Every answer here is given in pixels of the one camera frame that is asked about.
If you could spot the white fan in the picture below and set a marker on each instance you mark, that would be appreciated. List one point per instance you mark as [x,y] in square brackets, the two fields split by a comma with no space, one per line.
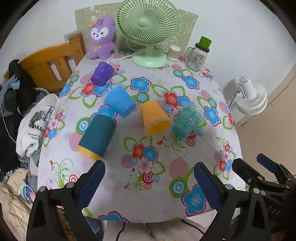
[252,97]

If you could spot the purple plush rabbit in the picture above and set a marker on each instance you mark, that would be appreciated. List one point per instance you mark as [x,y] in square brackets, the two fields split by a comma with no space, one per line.
[101,44]

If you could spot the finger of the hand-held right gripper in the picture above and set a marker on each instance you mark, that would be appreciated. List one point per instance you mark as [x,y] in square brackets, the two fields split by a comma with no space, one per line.
[268,163]
[245,170]

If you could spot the purple plastic cup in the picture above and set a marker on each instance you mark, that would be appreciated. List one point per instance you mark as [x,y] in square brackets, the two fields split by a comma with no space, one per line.
[101,73]

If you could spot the beige cloth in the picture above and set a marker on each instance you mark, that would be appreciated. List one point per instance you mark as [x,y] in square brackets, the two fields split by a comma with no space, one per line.
[13,192]

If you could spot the floral tablecloth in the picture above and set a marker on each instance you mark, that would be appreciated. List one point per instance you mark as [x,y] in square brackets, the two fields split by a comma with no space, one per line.
[129,129]

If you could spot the blue plastic cup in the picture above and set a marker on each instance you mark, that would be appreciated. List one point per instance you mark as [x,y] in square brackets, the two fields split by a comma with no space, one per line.
[120,100]

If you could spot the teal cup with yellow rim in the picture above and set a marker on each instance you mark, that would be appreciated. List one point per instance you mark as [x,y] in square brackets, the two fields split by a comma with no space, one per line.
[97,134]

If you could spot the orange plastic cup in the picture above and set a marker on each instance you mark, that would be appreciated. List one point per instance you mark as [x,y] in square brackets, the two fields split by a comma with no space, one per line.
[152,113]

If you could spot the glass mug with green lid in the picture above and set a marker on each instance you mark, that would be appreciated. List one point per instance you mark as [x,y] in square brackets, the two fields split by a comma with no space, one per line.
[196,59]

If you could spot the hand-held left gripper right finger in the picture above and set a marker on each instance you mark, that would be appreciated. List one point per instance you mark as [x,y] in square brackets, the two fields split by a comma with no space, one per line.
[208,185]

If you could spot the teal glitter cup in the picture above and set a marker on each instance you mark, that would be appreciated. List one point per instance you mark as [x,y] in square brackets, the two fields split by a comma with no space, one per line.
[187,120]

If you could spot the wooden chair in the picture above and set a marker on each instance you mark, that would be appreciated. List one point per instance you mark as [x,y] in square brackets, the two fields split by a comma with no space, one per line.
[41,62]

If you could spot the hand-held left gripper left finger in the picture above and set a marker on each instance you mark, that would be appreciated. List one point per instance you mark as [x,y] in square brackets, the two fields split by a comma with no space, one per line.
[91,185]

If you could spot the white printed t-shirt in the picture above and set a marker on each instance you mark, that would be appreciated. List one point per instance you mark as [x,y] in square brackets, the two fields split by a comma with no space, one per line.
[34,129]

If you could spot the green desk fan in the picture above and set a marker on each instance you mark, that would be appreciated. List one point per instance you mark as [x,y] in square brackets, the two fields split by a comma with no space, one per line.
[148,23]

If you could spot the black jacket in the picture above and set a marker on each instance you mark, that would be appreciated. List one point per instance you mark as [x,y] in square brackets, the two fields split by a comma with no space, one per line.
[20,81]

